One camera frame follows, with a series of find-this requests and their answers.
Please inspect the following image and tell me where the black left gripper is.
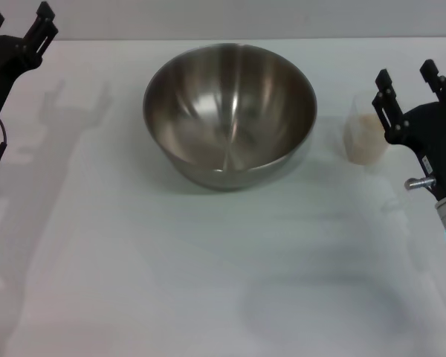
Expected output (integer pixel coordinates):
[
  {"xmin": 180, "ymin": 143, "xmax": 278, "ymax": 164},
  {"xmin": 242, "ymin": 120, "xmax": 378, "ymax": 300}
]
[{"xmin": 0, "ymin": 1, "xmax": 59, "ymax": 119}]

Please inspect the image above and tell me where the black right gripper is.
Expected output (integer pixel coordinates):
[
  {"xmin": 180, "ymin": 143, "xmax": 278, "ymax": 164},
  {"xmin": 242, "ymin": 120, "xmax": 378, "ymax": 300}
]
[{"xmin": 371, "ymin": 58, "xmax": 446, "ymax": 204}]

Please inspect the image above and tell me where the clear plastic measuring cup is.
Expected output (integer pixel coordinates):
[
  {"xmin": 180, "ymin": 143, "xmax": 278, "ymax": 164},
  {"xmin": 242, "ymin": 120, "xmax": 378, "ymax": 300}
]
[{"xmin": 343, "ymin": 92, "xmax": 392, "ymax": 165}]

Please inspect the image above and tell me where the white rice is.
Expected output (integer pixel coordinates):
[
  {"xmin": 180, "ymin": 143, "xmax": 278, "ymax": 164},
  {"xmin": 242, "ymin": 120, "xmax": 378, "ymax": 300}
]
[{"xmin": 345, "ymin": 113, "xmax": 390, "ymax": 164}]

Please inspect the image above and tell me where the stainless steel mixing bowl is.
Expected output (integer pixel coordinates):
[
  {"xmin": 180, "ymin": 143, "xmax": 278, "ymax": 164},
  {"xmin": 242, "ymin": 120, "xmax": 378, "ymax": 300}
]
[{"xmin": 142, "ymin": 42, "xmax": 318, "ymax": 193}]

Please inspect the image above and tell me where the right arm connector cable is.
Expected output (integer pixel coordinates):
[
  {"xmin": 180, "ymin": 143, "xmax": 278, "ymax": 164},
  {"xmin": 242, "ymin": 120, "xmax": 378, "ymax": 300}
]
[{"xmin": 404, "ymin": 176, "xmax": 437, "ymax": 192}]

